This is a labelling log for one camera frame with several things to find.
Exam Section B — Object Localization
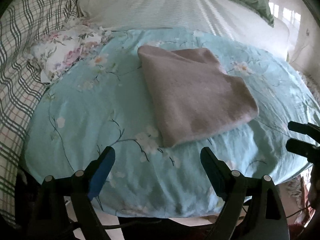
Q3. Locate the light blue floral quilt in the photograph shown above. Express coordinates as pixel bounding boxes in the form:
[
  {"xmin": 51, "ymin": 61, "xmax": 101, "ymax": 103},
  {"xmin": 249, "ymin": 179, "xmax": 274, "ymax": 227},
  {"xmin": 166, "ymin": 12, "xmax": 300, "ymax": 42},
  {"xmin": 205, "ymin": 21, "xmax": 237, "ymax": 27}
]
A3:
[{"xmin": 22, "ymin": 29, "xmax": 319, "ymax": 218}]

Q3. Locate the white pink floral pillow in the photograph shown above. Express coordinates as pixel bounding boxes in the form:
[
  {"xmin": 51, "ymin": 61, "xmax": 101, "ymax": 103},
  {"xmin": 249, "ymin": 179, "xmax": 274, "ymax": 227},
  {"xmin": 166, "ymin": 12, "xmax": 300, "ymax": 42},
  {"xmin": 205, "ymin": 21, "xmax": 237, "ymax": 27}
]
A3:
[{"xmin": 23, "ymin": 18, "xmax": 112, "ymax": 84}]

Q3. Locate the white ribbed bedspread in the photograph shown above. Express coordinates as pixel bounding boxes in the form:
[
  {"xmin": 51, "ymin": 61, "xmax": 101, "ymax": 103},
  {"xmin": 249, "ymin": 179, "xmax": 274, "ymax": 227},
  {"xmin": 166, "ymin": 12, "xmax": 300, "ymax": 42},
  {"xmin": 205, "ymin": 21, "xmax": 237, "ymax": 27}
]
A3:
[{"xmin": 78, "ymin": 0, "xmax": 289, "ymax": 59}]

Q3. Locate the plaid checked blanket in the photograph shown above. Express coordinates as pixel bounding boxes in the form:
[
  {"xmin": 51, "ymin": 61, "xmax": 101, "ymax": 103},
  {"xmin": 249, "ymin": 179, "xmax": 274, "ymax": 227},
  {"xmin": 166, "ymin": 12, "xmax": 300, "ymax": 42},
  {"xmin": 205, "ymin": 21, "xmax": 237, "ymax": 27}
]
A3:
[{"xmin": 1, "ymin": 0, "xmax": 79, "ymax": 225}]

